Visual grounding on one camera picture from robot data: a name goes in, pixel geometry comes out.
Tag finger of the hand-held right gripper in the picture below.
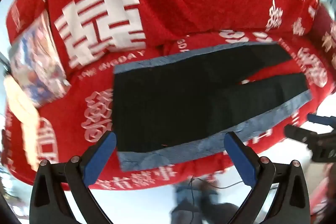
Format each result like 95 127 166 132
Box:
307 113 336 126
284 125 317 145

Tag cream plush cushion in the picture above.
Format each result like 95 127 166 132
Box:
4 74 41 170

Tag black cable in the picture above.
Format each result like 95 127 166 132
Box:
188 175 254 216

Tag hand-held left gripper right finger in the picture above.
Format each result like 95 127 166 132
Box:
224 131 312 224

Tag colourful printed pillow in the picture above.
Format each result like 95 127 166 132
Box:
9 13 71 107

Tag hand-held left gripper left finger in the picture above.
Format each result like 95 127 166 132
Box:
29 131 117 224

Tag red printed bed sheet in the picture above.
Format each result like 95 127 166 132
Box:
4 30 336 191

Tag person's leg in jeans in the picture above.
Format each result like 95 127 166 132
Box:
170 178 240 224

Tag black pants with blue-grey trim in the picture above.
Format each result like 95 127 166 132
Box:
112 42 313 172

